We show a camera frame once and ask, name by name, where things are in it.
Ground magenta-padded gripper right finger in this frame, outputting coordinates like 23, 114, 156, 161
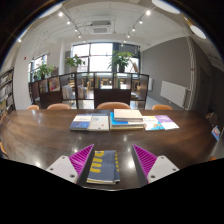
131, 143, 181, 187

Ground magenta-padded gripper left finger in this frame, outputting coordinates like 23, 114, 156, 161
45, 143, 96, 185

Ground grey-blue towel with yellow letters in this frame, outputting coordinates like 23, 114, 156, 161
85, 149, 122, 186

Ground white colourful brochure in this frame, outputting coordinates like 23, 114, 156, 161
143, 115, 166, 132

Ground purple brochure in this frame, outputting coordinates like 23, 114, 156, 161
154, 114, 180, 131

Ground thick blue-covered book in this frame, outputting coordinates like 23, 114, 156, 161
109, 112, 145, 131

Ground white book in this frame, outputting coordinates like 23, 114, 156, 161
87, 113, 111, 132

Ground beige book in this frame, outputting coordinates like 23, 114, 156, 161
113, 108, 145, 123

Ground group of orange chairs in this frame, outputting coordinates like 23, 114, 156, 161
26, 101, 175, 112

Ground dark open shelf unit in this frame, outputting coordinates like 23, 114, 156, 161
28, 71, 150, 111

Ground large potted green plant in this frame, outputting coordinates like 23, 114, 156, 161
107, 50, 134, 74

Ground large window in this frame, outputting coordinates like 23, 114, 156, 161
71, 42, 141, 74

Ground ceiling air conditioner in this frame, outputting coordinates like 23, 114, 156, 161
87, 20, 113, 35

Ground ceiling track spotlights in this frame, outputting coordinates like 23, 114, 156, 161
57, 9, 152, 40

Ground round ceiling panel lights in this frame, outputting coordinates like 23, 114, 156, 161
37, 0, 207, 40

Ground white wall radiator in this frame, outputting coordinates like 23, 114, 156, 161
159, 80, 188, 109

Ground wall bookshelf with books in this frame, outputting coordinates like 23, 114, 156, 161
0, 67, 16, 118

